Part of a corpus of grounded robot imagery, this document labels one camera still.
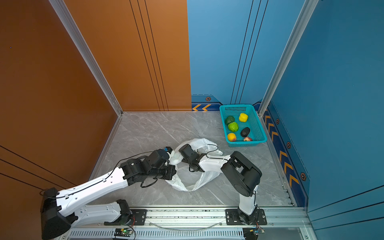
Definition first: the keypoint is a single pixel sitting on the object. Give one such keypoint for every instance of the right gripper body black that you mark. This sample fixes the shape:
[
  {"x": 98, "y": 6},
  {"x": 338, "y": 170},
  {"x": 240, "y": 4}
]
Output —
[{"x": 187, "y": 162}]

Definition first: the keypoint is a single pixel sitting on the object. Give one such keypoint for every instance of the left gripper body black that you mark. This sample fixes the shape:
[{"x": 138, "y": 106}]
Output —
[{"x": 167, "y": 172}]

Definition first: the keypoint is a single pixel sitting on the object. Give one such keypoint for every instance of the white plastic bag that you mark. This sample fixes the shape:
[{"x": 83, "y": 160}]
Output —
[{"x": 186, "y": 181}]

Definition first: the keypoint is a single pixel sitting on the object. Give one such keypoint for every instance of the yellow orange fruit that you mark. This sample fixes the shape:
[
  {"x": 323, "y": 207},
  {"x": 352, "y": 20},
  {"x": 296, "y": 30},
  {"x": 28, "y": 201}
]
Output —
[{"x": 231, "y": 137}]

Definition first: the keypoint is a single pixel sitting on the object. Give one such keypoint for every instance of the dark green fruit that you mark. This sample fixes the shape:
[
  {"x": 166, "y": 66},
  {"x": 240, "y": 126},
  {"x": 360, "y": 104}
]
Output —
[{"x": 229, "y": 120}]

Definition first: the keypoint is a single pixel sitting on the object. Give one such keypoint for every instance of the dark avocado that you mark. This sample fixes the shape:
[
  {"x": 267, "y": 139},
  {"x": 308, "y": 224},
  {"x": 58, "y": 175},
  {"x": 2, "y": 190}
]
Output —
[{"x": 245, "y": 132}]

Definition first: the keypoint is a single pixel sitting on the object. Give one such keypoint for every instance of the yellow lemon fruit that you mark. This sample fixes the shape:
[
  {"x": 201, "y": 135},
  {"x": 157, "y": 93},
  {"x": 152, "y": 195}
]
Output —
[{"x": 243, "y": 117}]

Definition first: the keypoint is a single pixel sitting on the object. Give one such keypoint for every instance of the teal plastic basket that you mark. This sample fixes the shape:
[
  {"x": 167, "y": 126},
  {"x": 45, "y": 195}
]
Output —
[{"x": 257, "y": 133}]

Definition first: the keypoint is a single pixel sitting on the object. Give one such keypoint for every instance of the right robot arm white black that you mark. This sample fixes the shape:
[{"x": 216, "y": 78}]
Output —
[{"x": 243, "y": 175}]

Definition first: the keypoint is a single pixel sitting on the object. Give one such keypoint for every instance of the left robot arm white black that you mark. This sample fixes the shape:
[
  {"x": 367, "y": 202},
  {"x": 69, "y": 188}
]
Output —
[{"x": 58, "y": 207}]

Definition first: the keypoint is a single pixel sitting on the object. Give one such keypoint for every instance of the left circuit board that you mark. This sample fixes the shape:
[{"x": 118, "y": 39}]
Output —
[{"x": 124, "y": 234}]

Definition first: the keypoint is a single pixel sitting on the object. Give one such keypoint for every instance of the circuit board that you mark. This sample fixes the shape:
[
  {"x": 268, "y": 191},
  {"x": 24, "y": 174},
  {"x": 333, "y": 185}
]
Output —
[
  {"x": 124, "y": 234},
  {"x": 252, "y": 233}
]

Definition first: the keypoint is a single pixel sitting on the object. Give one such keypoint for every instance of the right circuit board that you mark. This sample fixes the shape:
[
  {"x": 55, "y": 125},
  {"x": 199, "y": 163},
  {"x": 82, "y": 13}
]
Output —
[{"x": 252, "y": 233}]

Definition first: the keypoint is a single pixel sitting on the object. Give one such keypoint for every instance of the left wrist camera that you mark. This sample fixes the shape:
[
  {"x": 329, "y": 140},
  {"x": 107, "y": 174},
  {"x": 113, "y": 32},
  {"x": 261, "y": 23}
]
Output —
[{"x": 168, "y": 150}]

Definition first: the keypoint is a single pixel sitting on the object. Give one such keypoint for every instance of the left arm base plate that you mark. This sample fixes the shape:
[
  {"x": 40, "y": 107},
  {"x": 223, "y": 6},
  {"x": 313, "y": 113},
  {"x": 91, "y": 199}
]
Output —
[{"x": 137, "y": 217}]

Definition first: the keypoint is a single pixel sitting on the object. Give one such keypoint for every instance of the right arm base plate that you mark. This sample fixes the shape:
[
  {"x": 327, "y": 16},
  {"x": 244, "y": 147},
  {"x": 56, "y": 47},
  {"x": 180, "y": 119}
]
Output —
[{"x": 237, "y": 217}]

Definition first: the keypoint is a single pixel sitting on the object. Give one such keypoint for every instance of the aluminium front rail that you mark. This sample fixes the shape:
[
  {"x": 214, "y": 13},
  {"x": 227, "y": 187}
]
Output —
[{"x": 200, "y": 218}]

